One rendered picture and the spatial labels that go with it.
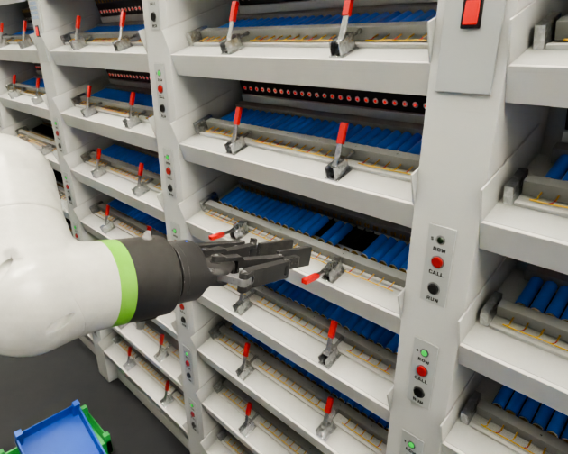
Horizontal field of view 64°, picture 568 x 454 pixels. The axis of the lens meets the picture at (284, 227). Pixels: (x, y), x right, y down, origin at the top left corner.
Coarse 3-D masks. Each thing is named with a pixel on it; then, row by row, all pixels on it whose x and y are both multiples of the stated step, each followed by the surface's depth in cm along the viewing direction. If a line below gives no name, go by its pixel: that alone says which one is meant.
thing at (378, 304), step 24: (216, 192) 116; (192, 216) 112; (216, 240) 105; (264, 240) 98; (312, 264) 88; (312, 288) 87; (336, 288) 81; (360, 288) 80; (384, 288) 78; (360, 312) 80; (384, 312) 74
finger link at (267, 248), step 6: (282, 240) 69; (288, 240) 70; (258, 246) 66; (264, 246) 66; (270, 246) 67; (276, 246) 68; (282, 246) 69; (288, 246) 70; (258, 252) 66; (264, 252) 66; (270, 252) 67
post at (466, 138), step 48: (528, 0) 51; (432, 96) 59; (480, 96) 55; (432, 144) 61; (480, 144) 56; (432, 192) 62; (480, 192) 58; (480, 288) 66; (432, 336) 69; (432, 432) 74
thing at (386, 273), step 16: (208, 208) 112; (224, 208) 107; (256, 224) 100; (272, 224) 97; (304, 240) 90; (336, 256) 85; (352, 256) 83; (368, 272) 81; (384, 272) 78; (400, 272) 77
